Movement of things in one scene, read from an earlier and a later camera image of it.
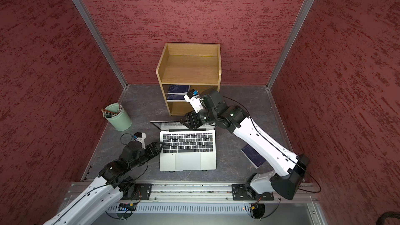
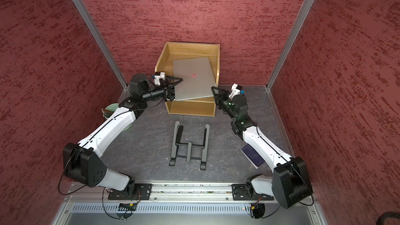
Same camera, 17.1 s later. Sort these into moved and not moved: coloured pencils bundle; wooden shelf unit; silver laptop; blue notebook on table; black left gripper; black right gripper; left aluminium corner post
Moved: black left gripper; silver laptop; black right gripper
Not moved: left aluminium corner post; coloured pencils bundle; wooden shelf unit; blue notebook on table
